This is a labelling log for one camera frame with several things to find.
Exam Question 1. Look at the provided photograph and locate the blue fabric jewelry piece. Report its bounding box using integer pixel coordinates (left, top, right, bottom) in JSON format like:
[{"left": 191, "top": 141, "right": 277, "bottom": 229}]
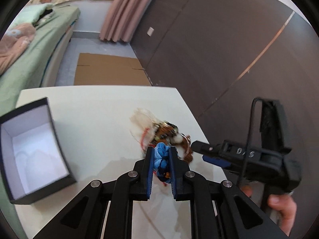
[{"left": 154, "top": 142, "right": 171, "bottom": 183}]

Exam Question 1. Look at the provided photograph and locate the red cord charm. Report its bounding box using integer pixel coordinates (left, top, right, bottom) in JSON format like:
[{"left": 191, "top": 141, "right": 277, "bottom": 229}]
[{"left": 140, "top": 128, "right": 151, "bottom": 152}]

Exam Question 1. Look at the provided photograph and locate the brown rudraksha bead bracelet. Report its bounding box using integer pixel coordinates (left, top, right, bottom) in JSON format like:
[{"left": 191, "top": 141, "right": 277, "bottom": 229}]
[{"left": 151, "top": 121, "right": 194, "bottom": 164}]

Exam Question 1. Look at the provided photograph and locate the white organza pouch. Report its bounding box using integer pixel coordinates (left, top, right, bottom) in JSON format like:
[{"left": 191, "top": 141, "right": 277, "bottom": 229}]
[{"left": 130, "top": 108, "right": 160, "bottom": 142}]

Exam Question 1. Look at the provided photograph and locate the black white-lined jewelry box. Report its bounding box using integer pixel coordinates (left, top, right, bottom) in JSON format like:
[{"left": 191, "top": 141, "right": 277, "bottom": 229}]
[{"left": 1, "top": 97, "right": 76, "bottom": 205}]

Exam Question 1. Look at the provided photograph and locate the right hand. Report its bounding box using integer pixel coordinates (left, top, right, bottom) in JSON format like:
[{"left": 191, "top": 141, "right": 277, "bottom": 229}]
[{"left": 241, "top": 182, "right": 297, "bottom": 236}]

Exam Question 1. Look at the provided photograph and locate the flattened cardboard sheet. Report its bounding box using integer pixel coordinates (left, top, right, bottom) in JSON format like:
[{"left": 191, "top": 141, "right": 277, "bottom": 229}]
[{"left": 74, "top": 53, "right": 151, "bottom": 86}]

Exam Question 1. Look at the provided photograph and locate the green bed mattress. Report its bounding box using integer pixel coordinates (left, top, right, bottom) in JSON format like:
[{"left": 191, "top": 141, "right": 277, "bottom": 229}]
[{"left": 0, "top": 4, "right": 81, "bottom": 239}]

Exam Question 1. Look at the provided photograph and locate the pink duck-pattern blanket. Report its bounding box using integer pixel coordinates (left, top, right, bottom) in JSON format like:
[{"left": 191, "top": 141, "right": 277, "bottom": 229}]
[{"left": 1, "top": 23, "right": 36, "bottom": 75}]

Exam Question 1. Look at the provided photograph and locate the light green pillow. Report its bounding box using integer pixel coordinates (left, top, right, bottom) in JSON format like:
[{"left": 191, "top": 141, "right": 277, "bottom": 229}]
[{"left": 10, "top": 3, "right": 54, "bottom": 27}]

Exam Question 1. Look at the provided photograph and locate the white bed frame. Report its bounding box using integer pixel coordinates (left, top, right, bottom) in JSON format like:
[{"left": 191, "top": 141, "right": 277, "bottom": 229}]
[{"left": 40, "top": 22, "right": 75, "bottom": 87}]

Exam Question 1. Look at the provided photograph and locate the white wall socket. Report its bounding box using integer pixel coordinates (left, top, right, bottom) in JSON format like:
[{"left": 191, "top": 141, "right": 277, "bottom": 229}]
[{"left": 147, "top": 27, "right": 154, "bottom": 37}]

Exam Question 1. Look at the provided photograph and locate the pink curtain by wall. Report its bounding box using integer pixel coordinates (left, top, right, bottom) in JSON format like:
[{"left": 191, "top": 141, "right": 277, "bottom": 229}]
[{"left": 99, "top": 0, "right": 152, "bottom": 42}]

